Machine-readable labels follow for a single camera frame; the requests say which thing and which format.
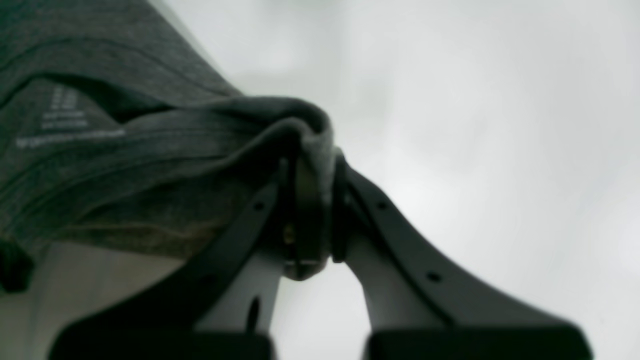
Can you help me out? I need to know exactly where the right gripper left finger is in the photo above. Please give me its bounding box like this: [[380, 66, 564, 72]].
[[48, 158, 326, 360]]

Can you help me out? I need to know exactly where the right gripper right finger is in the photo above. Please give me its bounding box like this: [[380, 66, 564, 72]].
[[331, 152, 594, 360]]

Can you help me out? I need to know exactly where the grey t-shirt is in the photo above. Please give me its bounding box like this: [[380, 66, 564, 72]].
[[1, 0, 334, 265]]

